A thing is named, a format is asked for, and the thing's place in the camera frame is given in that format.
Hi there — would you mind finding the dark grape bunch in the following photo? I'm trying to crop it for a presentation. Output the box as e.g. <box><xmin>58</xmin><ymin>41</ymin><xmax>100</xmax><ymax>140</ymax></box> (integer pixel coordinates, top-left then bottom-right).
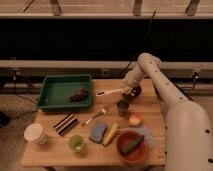
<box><xmin>69</xmin><ymin>88</ymin><xmax>88</xmax><ymax>102</ymax></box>

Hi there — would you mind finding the green cucumber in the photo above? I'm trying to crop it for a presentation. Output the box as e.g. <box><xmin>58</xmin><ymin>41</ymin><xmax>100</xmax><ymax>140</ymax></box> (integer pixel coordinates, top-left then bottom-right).
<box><xmin>121</xmin><ymin>135</ymin><xmax>144</xmax><ymax>155</ymax></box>

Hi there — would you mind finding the orange red bowl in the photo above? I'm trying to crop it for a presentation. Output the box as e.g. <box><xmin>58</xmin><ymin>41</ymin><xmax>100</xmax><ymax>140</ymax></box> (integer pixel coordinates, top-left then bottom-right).
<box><xmin>116</xmin><ymin>131</ymin><xmax>148</xmax><ymax>164</ymax></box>

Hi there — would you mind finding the black marker pen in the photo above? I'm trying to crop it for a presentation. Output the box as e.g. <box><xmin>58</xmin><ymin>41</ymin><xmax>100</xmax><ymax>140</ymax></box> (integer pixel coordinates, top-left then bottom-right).
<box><xmin>58</xmin><ymin>119</ymin><xmax>79</xmax><ymax>136</ymax></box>

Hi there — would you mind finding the green small cup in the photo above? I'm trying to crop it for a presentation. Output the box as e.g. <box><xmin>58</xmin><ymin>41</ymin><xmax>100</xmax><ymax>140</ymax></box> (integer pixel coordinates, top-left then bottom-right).
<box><xmin>69</xmin><ymin>135</ymin><xmax>85</xmax><ymax>153</ymax></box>

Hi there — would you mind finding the green plastic tray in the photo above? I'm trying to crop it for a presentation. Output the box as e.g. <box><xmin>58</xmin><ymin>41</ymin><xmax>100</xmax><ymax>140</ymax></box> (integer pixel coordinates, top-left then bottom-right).
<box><xmin>37</xmin><ymin>74</ymin><xmax>92</xmax><ymax>112</ymax></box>

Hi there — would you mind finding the black cable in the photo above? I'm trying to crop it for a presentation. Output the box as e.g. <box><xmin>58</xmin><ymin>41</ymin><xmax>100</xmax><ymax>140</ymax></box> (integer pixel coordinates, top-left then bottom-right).
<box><xmin>119</xmin><ymin>9</ymin><xmax>157</xmax><ymax>76</ymax></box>

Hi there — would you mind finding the metal fork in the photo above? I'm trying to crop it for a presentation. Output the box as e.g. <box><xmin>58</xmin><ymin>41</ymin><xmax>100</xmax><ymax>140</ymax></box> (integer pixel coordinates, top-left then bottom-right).
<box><xmin>80</xmin><ymin>108</ymin><xmax>107</xmax><ymax>127</ymax></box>

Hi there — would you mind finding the blue sponge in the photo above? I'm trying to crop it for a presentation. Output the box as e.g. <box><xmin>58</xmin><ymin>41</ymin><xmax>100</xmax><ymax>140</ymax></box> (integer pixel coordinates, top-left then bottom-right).
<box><xmin>89</xmin><ymin>122</ymin><xmax>107</xmax><ymax>144</ymax></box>

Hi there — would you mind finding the white paper cup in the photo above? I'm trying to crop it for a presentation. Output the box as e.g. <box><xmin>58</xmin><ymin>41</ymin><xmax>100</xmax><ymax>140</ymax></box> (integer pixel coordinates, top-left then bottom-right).
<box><xmin>24</xmin><ymin>123</ymin><xmax>47</xmax><ymax>145</ymax></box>

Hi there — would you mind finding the peach fruit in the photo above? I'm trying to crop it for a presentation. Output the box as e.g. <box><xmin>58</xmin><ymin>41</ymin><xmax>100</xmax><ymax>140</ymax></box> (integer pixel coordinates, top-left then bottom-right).
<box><xmin>128</xmin><ymin>113</ymin><xmax>142</xmax><ymax>127</ymax></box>

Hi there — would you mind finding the grey cloth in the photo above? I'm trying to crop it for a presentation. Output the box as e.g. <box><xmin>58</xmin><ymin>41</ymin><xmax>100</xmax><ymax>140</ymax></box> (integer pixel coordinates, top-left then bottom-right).
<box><xmin>122</xmin><ymin>125</ymin><xmax>156</xmax><ymax>149</ymax></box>

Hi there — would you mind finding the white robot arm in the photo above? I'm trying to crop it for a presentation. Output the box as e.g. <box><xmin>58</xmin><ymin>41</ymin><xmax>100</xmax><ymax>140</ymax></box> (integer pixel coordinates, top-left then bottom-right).
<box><xmin>122</xmin><ymin>53</ymin><xmax>213</xmax><ymax>171</ymax></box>

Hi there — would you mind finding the yellow banana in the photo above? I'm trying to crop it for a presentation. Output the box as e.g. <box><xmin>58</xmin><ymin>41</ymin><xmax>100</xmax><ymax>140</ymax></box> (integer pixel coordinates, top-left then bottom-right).
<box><xmin>103</xmin><ymin>123</ymin><xmax>119</xmax><ymax>146</ymax></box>

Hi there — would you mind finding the white handled dish brush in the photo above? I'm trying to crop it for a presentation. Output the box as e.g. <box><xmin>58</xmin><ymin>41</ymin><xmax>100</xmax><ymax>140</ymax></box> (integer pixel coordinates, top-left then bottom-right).
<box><xmin>95</xmin><ymin>88</ymin><xmax>125</xmax><ymax>97</ymax></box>

